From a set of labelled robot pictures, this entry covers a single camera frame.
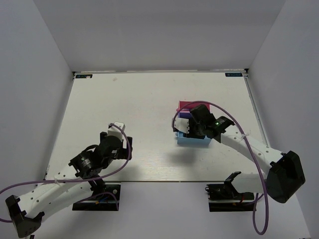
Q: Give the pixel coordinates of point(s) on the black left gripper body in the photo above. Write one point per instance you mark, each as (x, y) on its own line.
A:
(123, 153)

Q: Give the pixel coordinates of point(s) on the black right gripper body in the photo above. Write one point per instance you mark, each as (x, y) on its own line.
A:
(196, 129)

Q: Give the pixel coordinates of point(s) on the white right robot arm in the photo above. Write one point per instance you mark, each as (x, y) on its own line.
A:
(279, 174)

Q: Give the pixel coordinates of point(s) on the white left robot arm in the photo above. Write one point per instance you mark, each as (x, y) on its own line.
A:
(78, 181)

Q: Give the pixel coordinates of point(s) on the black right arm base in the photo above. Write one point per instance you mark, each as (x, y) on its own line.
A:
(223, 197)

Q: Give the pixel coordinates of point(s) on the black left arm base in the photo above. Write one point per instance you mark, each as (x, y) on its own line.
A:
(107, 202)

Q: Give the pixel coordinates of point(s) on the purple plastic bin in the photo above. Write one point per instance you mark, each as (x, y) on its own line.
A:
(185, 115)

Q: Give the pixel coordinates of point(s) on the light blue plastic bin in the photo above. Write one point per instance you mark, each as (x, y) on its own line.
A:
(185, 141)

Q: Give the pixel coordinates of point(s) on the right corner table label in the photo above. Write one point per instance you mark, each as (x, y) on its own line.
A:
(233, 74)

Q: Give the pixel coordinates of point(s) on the corner table label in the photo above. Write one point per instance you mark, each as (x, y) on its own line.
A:
(233, 74)
(83, 76)

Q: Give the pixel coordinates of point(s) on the left corner table label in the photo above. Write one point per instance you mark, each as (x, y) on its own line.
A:
(83, 76)

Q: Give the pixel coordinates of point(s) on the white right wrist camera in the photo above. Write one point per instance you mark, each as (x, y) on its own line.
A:
(181, 125)

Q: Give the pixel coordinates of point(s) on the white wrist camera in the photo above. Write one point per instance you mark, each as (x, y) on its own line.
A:
(181, 125)
(116, 129)

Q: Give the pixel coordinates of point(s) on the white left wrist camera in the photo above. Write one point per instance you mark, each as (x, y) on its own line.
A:
(116, 129)

